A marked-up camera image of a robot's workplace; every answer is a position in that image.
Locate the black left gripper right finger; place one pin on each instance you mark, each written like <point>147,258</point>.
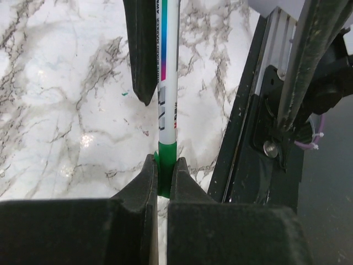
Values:
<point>202,231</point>

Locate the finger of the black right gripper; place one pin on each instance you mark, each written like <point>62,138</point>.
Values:
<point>318,24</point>
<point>140,18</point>

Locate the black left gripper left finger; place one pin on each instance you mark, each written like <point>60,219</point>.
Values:
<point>118,230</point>

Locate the white whiteboard marker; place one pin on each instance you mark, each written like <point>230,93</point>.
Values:
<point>167,26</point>

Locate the green marker cap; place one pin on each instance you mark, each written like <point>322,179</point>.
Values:
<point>166,160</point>

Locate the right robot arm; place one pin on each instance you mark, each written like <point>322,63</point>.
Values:
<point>325,70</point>

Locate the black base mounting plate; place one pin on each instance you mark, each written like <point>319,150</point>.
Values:
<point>258,163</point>

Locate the aluminium rail frame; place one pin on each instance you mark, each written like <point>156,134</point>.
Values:
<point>275,47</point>

